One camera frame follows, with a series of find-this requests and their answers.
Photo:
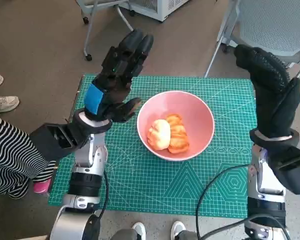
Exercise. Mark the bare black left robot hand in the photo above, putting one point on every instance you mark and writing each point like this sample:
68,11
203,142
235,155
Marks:
112,87

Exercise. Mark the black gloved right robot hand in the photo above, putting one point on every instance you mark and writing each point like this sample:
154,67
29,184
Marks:
272,100

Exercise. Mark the round toy bread bun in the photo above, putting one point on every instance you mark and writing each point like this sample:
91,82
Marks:
160,135

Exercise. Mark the pink bowl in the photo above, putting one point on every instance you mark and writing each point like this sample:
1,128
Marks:
197,112

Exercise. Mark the long striped toy bread loaf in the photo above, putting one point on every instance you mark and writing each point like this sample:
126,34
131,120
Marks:
180,135

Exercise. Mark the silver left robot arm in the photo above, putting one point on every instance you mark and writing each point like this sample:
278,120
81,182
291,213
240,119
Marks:
90,155

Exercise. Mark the person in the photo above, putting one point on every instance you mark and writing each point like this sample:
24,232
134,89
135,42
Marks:
10,155

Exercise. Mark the grey mesh-back chair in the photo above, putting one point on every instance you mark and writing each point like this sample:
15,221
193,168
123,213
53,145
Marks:
270,25

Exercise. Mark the white cabinet appliance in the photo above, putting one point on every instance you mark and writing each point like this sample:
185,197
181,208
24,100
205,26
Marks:
162,10

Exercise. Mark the green cutting mat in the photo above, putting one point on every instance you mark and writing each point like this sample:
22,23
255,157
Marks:
140,185

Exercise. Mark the person's leg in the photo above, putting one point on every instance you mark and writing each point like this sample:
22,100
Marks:
123,235
190,235

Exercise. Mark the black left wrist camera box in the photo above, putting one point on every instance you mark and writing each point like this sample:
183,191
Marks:
52,145

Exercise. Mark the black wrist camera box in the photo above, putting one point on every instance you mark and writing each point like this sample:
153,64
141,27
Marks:
52,145
290,170

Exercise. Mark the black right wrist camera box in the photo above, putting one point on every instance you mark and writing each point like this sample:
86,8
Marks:
290,170

